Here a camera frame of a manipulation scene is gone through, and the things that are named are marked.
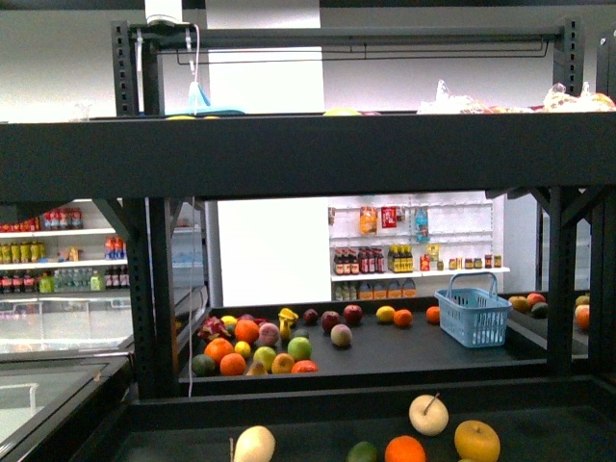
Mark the white goods shelf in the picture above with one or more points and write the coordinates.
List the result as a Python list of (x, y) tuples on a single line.
[(411, 244)]

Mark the far yellow lemon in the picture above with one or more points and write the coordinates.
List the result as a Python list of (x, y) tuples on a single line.
[(385, 314)]

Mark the drinks cooler shelf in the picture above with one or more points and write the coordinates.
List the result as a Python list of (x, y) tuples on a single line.
[(64, 283)]

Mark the black fruit shelf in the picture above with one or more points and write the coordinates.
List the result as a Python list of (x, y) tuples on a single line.
[(560, 409)]

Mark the far dark plum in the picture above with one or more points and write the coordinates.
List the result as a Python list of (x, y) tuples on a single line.
[(311, 316)]

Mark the far yellow bananas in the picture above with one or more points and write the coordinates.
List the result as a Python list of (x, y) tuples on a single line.
[(287, 320)]

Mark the far dark red apple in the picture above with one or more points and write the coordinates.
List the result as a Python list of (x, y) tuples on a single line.
[(329, 319)]

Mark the far peach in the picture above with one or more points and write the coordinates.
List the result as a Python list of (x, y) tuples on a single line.
[(341, 336)]

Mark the far green apple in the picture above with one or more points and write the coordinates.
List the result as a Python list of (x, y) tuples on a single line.
[(300, 348)]

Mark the orange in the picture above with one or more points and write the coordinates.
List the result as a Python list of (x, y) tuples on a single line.
[(432, 315), (403, 318)]

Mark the red dragon fruit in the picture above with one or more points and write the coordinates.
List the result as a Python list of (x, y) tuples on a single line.
[(213, 328)]

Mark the far orange right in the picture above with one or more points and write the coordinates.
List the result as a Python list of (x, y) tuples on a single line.
[(432, 315)]

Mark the small blue basket far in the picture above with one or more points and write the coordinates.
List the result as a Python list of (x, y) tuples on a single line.
[(474, 317)]

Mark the white pear upper left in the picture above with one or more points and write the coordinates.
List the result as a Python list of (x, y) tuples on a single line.
[(255, 444)]

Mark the green avocado back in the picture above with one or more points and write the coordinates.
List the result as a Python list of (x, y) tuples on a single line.
[(363, 451)]

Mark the orange tangerine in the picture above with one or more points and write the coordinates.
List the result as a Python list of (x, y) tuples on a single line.
[(405, 448)]

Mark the orange yellow apple back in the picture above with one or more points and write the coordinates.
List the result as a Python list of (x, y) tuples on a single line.
[(477, 441)]

